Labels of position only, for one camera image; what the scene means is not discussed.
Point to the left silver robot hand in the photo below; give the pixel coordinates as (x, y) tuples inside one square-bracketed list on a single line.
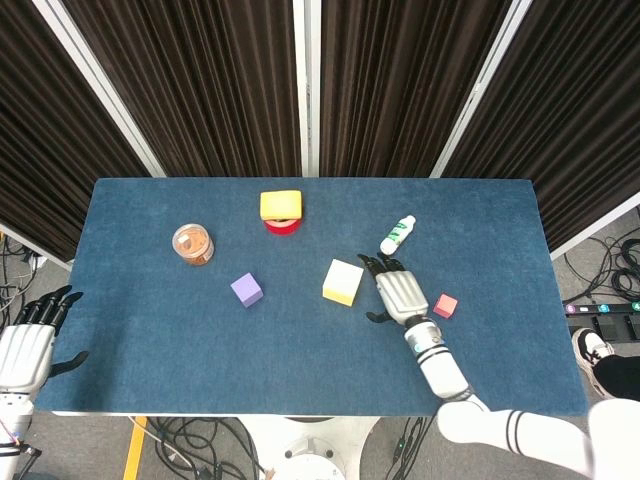
[(22, 355)]

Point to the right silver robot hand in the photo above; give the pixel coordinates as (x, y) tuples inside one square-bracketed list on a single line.
[(400, 295)]

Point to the small red cube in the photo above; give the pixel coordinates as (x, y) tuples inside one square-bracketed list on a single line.
[(445, 306)]

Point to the large yellow cube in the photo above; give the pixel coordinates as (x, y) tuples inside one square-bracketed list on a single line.
[(342, 280)]

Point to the purple cube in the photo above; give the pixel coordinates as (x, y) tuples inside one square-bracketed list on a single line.
[(246, 290)]

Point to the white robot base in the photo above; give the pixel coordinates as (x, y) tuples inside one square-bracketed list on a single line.
[(310, 450)]

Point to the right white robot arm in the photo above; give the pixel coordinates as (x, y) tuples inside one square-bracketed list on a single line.
[(442, 372)]

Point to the white bottle green label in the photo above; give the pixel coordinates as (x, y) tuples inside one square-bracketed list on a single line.
[(397, 235)]

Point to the yellow floor tape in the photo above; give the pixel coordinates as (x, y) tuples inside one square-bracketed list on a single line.
[(134, 450)]

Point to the yellow sponge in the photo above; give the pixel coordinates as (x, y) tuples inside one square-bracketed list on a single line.
[(281, 204)]

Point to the blue table mat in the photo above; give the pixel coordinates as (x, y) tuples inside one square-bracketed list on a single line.
[(200, 350)]

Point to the white black sneaker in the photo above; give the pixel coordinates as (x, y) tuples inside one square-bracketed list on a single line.
[(590, 350)]

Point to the clear jar orange contents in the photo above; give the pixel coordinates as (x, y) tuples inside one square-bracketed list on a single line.
[(192, 245)]

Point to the dark brown curtain panel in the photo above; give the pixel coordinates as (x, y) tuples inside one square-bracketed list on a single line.
[(200, 85), (575, 125), (45, 150), (400, 85)]

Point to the black foot pedals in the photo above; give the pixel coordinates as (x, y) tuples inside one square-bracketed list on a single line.
[(612, 327)]

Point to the black trouser leg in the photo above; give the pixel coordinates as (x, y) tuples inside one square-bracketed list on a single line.
[(620, 377)]

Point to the white frame post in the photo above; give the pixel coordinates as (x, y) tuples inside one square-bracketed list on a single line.
[(480, 95), (100, 85), (306, 85)]

